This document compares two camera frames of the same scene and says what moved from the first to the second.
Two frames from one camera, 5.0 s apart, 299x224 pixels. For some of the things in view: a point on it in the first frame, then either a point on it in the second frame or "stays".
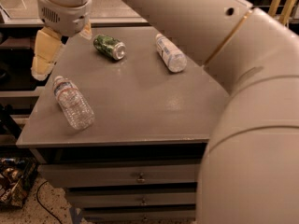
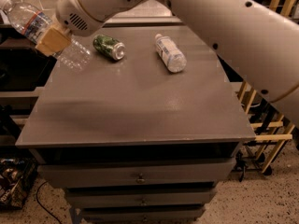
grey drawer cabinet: [122, 124] stays
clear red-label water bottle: [73, 105] -> [34, 23]
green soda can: [109, 47] stays
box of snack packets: [17, 178] stays
